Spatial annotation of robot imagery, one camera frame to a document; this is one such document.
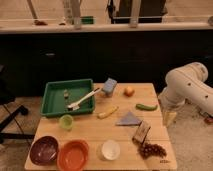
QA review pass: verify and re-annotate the orange bowl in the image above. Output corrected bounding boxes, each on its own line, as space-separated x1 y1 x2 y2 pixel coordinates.
57 140 89 171

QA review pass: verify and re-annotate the blue sponge block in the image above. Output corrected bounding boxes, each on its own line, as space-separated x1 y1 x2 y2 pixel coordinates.
102 78 117 95

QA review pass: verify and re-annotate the white dish brush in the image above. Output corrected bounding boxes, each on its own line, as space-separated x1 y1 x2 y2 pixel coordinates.
67 88 101 110

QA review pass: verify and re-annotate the green plastic cup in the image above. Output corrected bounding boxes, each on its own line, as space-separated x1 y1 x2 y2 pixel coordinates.
59 115 73 130

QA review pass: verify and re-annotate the green cucumber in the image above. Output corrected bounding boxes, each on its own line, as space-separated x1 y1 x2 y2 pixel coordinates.
135 104 158 111

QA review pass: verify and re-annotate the blue folded cloth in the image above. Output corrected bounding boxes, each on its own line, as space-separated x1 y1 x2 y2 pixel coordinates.
115 112 141 126

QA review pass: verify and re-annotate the purple bowl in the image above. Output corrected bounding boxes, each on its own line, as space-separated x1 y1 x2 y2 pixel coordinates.
29 136 59 166

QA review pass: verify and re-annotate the green plastic tray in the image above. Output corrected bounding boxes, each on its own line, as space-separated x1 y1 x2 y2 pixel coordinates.
41 79 95 118

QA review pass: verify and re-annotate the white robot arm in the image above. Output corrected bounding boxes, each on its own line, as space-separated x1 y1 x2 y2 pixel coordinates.
158 62 213 126

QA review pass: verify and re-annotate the black office chair base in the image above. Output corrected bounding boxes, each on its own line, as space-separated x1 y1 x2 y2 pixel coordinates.
0 64 34 144

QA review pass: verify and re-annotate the small metal clip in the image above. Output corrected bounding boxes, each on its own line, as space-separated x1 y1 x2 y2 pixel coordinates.
64 89 69 99

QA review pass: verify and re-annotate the bunch of dark grapes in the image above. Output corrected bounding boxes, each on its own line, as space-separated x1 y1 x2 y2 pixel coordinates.
138 143 167 159

